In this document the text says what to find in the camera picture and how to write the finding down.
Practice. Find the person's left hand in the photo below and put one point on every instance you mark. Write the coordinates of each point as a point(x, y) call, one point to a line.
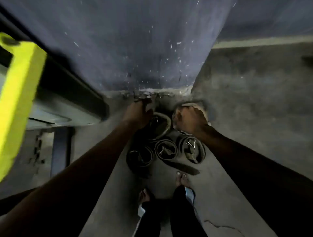
point(138, 114)

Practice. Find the person's right hand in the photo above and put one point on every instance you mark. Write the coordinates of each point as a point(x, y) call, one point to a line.
point(190, 120)

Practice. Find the tan belt with yellow patch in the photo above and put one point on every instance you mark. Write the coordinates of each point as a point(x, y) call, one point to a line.
point(193, 104)

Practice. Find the olive green suede belt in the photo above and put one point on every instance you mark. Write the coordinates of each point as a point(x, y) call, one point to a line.
point(159, 129)

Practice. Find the olive canvas belt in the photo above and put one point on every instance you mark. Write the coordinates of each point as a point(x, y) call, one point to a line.
point(193, 151)

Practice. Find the brown stitched leather belt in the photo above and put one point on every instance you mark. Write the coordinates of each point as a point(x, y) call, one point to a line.
point(166, 150)

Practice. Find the black leather belt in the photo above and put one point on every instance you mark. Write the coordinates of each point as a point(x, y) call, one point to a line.
point(137, 158)

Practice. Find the person's right forearm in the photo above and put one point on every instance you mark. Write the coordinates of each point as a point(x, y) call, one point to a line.
point(256, 175)

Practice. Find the person's left forearm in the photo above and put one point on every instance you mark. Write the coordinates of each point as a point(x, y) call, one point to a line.
point(73, 185)

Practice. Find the person's right leg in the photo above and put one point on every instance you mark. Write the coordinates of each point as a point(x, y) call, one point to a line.
point(183, 210)

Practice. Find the person's leg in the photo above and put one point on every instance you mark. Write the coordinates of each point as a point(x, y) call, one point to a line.
point(149, 217)
point(183, 210)

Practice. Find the person's left leg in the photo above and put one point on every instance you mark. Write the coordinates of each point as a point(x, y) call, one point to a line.
point(149, 217)

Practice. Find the grey machine shroud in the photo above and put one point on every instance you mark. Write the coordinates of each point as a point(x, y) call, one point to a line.
point(49, 114)

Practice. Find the yellow machine bar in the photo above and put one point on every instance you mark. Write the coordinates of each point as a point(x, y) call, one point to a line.
point(19, 97)

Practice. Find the grey machine base frame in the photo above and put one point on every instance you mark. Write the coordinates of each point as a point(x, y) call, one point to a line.
point(61, 151)

